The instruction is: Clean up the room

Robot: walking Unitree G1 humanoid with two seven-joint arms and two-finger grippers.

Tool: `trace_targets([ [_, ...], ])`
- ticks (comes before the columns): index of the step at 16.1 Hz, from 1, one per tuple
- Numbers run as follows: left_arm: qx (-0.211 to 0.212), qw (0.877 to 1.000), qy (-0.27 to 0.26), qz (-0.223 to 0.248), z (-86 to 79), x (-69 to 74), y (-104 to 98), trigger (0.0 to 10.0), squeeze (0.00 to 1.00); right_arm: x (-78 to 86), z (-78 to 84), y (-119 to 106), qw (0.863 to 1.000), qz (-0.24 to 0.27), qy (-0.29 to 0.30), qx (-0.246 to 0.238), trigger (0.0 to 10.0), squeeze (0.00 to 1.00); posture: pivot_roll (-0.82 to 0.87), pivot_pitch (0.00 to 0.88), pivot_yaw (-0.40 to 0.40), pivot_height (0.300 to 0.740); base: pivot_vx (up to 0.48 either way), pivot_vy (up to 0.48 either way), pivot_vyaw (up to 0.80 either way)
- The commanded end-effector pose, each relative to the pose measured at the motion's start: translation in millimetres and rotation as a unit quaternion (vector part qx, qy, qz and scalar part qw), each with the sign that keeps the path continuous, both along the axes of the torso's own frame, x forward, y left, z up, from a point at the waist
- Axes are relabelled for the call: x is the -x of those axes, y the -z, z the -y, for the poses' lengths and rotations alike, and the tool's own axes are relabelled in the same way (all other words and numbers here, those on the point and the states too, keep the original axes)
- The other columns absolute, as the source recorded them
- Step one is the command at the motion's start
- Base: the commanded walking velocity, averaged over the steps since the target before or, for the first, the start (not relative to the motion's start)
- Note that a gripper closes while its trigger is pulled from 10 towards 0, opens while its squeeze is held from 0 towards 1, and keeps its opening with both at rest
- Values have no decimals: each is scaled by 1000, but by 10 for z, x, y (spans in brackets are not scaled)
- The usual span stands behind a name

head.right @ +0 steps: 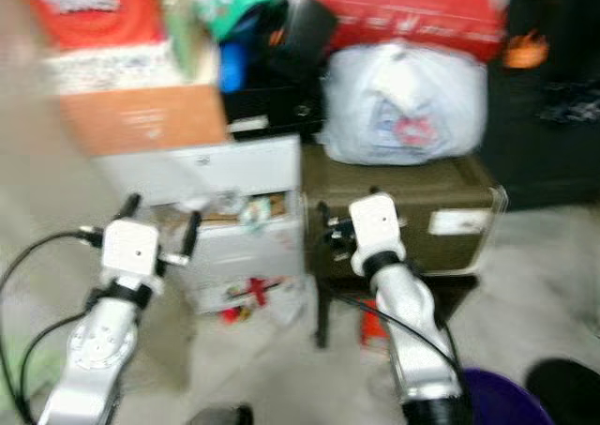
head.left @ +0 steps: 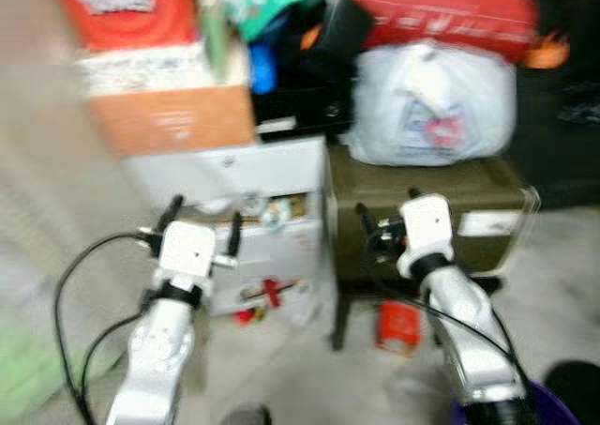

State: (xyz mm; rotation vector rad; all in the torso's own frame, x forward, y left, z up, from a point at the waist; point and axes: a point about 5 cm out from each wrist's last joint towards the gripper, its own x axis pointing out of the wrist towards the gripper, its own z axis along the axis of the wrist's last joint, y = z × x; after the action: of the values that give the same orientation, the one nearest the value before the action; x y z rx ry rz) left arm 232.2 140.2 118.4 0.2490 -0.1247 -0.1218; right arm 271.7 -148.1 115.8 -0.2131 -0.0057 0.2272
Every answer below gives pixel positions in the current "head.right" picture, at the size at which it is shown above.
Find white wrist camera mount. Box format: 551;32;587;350
101;219;165;295
349;192;402;276

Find grey left robot leg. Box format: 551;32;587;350
187;404;254;425

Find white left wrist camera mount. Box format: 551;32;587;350
101;219;165;295

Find olive storage box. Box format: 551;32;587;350
300;148;509;281

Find blue plastic object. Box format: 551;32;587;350
218;36;249;93

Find white orange cardboard box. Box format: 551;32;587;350
47;45;226;159

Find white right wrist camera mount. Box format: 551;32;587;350
349;192;402;276

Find small orange object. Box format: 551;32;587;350
502;31;549;69

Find white tied plastic bag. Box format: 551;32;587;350
314;38;488;168

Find black round object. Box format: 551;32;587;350
525;357;600;425

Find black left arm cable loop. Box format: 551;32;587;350
19;312;90;418

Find black left wrist camera cable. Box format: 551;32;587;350
0;226;104;425

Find red cardboard box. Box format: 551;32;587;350
309;0;507;65

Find red bag with white print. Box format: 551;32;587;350
19;0;165;51

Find purple plastic basin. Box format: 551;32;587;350
459;369;554;425

